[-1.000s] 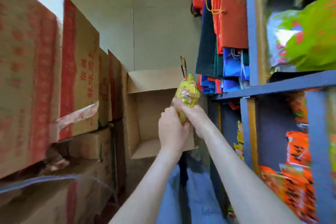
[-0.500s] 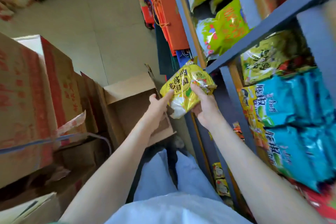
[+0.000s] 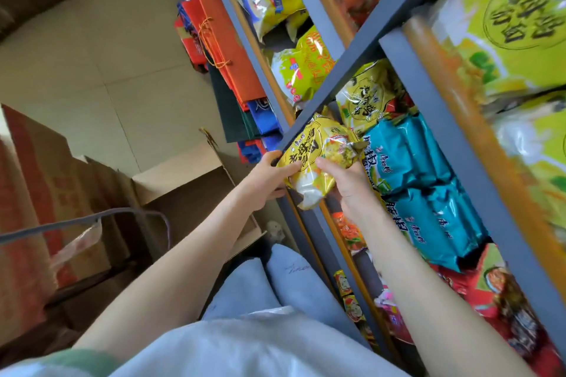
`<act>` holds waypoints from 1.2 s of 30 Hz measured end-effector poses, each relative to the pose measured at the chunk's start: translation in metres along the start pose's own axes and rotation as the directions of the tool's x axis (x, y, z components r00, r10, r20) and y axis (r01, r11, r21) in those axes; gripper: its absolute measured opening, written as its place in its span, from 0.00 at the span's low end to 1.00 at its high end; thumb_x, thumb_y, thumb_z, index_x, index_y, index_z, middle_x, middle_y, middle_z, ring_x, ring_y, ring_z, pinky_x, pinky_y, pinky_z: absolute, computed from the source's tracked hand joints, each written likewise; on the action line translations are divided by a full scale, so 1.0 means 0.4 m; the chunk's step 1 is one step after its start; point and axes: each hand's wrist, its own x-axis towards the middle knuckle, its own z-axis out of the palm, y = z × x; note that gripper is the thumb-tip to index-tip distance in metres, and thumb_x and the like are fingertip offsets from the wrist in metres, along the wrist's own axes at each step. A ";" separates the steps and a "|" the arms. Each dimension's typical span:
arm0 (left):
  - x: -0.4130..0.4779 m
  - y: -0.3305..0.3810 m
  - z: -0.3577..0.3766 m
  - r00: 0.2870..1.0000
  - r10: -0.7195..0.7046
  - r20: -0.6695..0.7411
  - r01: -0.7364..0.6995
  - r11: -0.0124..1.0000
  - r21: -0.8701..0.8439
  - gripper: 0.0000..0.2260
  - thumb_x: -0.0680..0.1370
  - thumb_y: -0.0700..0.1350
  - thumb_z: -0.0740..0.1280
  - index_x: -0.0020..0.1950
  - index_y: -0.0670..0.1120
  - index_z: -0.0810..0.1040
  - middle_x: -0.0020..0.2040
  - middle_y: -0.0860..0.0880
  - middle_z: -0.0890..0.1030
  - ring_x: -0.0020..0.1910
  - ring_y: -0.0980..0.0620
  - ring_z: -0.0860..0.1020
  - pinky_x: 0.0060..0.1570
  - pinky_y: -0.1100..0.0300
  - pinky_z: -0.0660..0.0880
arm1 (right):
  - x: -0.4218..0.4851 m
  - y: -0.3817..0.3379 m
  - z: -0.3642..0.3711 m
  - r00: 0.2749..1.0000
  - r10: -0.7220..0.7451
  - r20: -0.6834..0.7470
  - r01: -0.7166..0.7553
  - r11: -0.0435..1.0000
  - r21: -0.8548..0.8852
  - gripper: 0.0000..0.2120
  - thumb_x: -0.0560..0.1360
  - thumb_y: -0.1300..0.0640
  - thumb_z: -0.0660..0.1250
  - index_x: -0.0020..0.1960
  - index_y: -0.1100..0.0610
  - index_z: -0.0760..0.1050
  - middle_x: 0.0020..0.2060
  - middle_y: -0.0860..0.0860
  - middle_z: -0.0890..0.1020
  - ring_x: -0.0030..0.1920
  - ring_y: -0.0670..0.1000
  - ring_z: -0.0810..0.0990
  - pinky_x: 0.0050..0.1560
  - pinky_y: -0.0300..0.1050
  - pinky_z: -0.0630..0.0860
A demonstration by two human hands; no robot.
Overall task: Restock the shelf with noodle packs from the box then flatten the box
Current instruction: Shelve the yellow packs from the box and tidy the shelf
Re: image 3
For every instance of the person's left hand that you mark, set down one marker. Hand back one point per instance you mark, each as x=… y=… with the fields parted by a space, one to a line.
x=263 y=182

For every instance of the person's right hand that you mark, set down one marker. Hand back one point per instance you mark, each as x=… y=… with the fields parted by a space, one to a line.
x=356 y=191

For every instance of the yellow noodle packets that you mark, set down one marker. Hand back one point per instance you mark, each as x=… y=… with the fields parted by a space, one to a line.
x=371 y=94
x=318 y=147

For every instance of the teal noodle packets row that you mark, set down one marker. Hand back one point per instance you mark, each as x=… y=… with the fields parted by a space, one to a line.
x=424 y=213

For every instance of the grey metal shelf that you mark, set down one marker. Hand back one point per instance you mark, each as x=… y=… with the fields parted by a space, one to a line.
x=442 y=103

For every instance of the person's right forearm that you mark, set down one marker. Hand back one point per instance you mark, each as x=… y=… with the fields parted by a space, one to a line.
x=442 y=301

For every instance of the person's left forearm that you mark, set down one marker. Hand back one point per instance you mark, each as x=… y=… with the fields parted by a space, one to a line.
x=177 y=270

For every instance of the person's left shoe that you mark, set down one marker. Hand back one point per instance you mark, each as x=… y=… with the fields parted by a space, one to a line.
x=275 y=231

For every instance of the bunch of small gift bags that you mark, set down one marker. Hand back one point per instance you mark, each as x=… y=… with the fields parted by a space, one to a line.
x=251 y=151

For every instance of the orange snack packets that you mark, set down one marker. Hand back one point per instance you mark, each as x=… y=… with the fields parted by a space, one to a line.
x=349 y=231

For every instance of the row of blue gift bags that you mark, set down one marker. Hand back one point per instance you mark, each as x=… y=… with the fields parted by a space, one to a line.
x=265 y=118

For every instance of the dark green gift bag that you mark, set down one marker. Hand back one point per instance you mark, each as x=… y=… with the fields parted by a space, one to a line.
x=227 y=111

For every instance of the stack of green cartoon packets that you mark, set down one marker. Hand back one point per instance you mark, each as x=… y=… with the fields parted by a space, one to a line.
x=349 y=301

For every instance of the large orange gift bag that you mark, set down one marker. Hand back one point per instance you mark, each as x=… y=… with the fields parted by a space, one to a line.
x=234 y=58

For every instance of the pink snack packet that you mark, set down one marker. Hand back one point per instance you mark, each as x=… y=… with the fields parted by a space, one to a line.
x=391 y=315

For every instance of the stack of red packets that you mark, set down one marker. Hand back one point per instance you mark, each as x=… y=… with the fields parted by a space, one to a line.
x=486 y=301

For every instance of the yellow blue snack bag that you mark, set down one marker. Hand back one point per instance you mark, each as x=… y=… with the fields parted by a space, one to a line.
x=274 y=1

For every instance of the translucent plastic strip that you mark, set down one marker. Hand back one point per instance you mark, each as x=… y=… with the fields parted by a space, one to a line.
x=75 y=244

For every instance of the row of yellow snack bags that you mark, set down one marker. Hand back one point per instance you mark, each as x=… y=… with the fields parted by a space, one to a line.
x=517 y=27

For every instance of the green shirt sleeve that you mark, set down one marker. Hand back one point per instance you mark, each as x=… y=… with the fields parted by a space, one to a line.
x=84 y=361

